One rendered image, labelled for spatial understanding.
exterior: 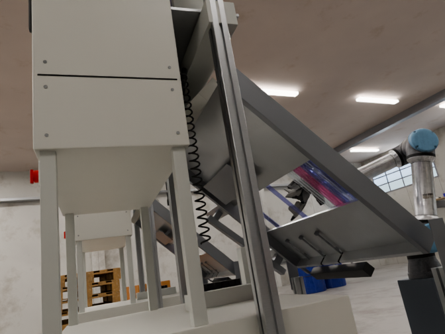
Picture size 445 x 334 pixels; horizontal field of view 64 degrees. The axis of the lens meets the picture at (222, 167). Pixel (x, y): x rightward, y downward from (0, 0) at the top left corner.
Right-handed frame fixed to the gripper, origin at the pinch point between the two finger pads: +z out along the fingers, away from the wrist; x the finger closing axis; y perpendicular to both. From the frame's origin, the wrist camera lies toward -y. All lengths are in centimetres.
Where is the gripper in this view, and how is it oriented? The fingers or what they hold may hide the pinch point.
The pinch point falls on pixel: (289, 210)
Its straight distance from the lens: 156.8
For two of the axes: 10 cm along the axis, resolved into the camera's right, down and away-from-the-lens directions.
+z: -6.8, 5.9, -4.3
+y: -6.8, -3.0, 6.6
